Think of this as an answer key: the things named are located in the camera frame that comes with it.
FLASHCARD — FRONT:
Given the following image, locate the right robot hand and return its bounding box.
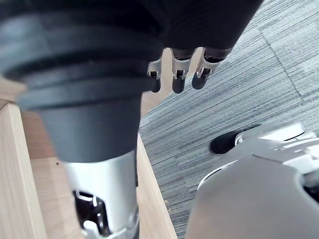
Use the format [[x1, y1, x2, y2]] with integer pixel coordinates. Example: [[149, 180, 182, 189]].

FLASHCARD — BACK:
[[0, 0, 264, 239]]

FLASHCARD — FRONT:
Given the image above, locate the light wooden cabinet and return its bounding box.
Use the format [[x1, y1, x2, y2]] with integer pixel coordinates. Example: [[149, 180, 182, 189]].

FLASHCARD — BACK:
[[0, 47, 198, 239]]

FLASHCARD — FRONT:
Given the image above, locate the dark robot foot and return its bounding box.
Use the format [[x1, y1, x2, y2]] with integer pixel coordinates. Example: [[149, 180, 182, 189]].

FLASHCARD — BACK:
[[209, 124, 261, 154]]

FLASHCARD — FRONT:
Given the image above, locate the silver robot leg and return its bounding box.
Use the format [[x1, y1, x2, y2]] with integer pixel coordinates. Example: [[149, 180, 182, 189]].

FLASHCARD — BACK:
[[185, 122, 319, 239]]

